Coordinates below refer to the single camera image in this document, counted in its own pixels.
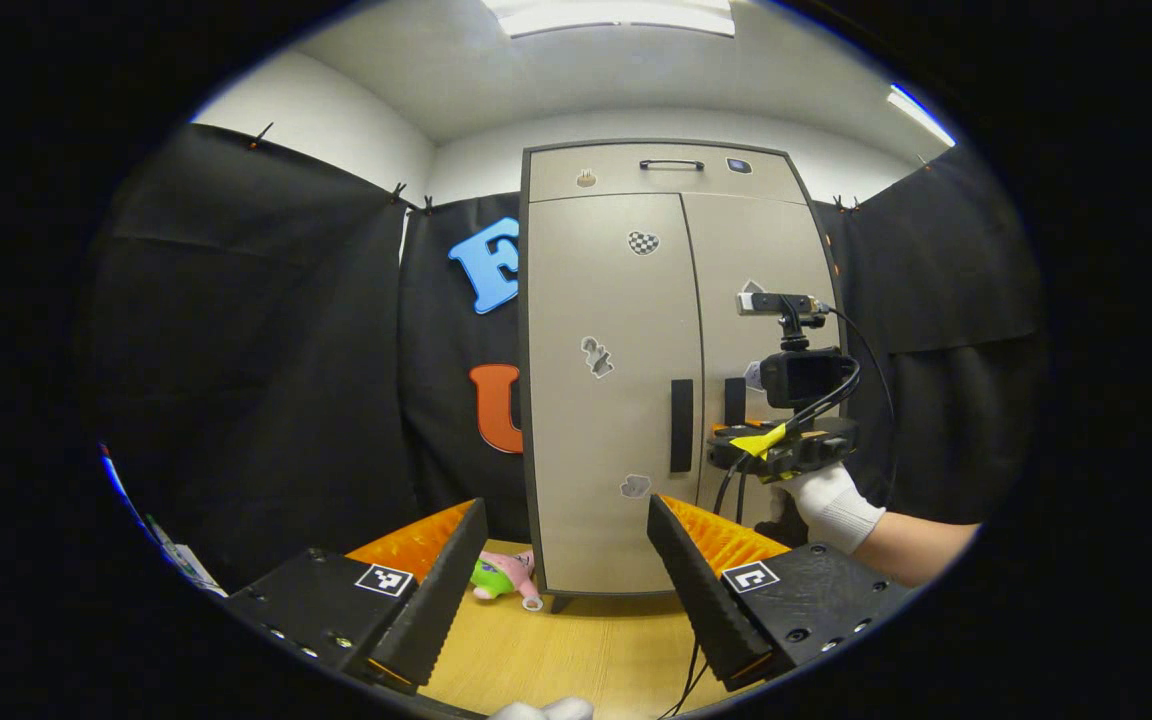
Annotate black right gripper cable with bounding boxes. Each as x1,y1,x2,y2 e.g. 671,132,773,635
712,306,897,527

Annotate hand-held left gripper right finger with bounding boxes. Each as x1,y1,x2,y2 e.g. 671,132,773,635
647,494,915,693

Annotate small ceiling light panel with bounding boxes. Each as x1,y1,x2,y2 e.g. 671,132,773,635
886,85,958,149

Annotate large ceiling light panel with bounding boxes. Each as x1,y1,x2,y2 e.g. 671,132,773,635
481,0,737,39

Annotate pink green plush toy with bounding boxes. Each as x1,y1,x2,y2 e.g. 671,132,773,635
471,550,545,612

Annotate black backdrop cloth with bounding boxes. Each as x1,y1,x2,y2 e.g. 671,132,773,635
86,125,1047,593

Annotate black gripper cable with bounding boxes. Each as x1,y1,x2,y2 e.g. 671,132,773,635
658,640,713,720
712,306,897,527

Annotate grey cabinet door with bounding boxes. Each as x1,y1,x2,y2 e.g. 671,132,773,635
681,190,843,531
526,193,706,597

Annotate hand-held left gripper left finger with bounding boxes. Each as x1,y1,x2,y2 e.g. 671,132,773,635
226,498,490,693

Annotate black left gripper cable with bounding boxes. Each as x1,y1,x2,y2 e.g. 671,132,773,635
658,640,713,720

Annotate grey cabinet drawer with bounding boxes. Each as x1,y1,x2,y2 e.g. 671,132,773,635
528,145,810,206

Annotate grey double-door shoe cabinet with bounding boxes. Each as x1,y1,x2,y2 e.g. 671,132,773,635
519,140,852,614

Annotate computer monitor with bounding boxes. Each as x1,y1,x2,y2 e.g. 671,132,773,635
99,443,229,599

